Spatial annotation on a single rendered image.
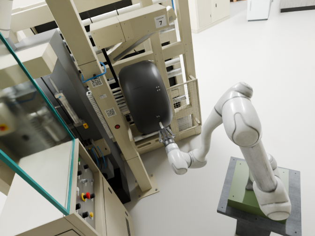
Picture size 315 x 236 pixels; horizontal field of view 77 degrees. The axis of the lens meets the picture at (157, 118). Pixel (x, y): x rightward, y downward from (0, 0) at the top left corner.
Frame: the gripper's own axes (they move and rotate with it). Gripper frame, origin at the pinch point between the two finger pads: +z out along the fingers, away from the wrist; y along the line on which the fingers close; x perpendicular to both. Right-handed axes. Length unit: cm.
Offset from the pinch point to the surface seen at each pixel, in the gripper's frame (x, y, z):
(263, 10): 140, -406, 382
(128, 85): -30.6, 13.4, 21.2
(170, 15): -48, -41, 71
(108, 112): -9.2, 35.9, 25.5
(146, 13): -60, -18, 59
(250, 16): 154, -383, 403
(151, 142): 28.0, 10.9, 10.0
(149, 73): -32.3, -4.3, 23.9
